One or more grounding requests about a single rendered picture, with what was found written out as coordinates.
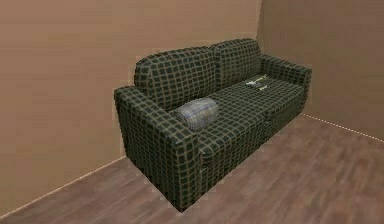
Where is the grey remote control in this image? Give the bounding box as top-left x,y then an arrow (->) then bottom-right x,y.
245,74 -> 268,88

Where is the dark green checked sofa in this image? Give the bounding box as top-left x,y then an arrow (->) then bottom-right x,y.
113,37 -> 313,213

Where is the grey checked pillow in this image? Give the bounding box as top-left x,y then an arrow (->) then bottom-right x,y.
172,97 -> 220,131

